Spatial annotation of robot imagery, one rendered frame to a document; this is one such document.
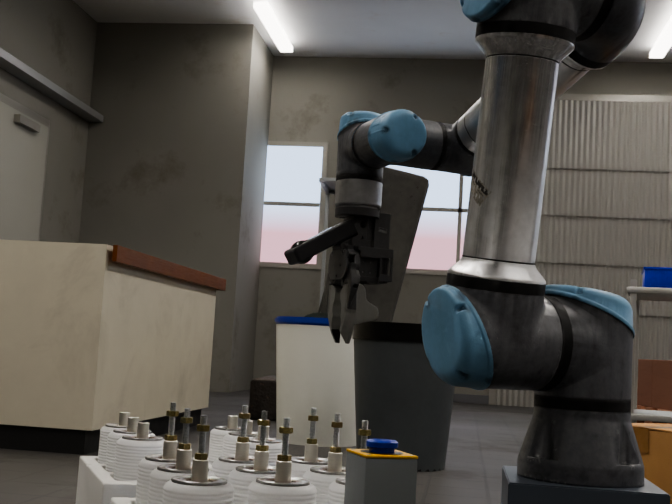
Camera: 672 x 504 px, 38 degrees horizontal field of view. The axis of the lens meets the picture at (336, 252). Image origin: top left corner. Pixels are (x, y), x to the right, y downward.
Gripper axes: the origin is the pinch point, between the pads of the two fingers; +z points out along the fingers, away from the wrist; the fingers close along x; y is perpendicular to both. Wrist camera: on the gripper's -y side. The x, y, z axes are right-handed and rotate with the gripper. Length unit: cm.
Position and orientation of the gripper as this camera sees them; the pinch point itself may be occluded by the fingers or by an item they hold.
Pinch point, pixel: (338, 334)
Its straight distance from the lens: 152.5
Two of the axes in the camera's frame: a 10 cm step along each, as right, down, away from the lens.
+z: -0.6, 9.9, -1.0
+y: 9.2, 0.9, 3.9
